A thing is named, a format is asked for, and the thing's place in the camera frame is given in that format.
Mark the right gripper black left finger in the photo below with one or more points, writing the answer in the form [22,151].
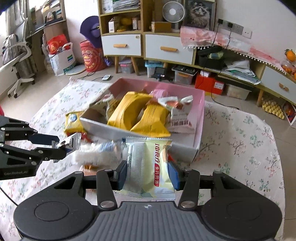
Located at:
[108,181]

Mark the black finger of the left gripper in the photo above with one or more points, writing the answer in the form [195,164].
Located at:
[47,154]

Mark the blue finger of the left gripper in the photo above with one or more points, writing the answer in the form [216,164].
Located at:
[42,139]

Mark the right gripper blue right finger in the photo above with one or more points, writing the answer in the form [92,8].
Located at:
[187,181]

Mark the yellow blue biscuit packet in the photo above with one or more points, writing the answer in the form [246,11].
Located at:
[73,123]

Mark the clear white rice cracker pack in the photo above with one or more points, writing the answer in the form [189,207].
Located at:
[105,154]

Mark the pale yellow cracker packet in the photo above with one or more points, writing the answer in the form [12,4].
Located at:
[147,173]

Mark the gold snack packet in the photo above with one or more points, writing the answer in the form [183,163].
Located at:
[152,122]
[126,114]

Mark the white patterned snack packet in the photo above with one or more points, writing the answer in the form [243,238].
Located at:
[105,106]

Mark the red white snack packet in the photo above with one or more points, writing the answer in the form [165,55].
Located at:
[172,159]

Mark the orange white snack packet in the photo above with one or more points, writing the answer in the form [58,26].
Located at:
[90,169]

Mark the white barcode snack packet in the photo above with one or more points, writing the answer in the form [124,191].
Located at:
[179,117]

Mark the floral tablecloth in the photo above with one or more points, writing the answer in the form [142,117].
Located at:
[234,142]

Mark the white shopping bag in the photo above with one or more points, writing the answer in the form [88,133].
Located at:
[64,60]

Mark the white office chair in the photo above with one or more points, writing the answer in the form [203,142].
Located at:
[14,52]

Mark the red cartoon bag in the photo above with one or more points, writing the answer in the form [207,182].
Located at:
[93,57]

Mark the red gift box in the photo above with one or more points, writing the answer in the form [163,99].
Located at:
[209,84]

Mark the yellow egg tray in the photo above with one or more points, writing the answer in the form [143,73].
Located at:
[269,105]

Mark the purple hat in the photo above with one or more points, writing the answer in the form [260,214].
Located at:
[90,29]

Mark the pink cloth cover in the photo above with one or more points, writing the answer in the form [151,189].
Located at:
[196,37]

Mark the wooden cabinet with drawers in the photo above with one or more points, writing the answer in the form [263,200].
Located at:
[167,48]

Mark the orange fruit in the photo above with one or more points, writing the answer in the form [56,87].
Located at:
[290,55]

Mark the cat picture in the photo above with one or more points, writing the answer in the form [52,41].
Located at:
[200,14]

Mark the white desk fan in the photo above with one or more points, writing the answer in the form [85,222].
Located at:
[174,13]

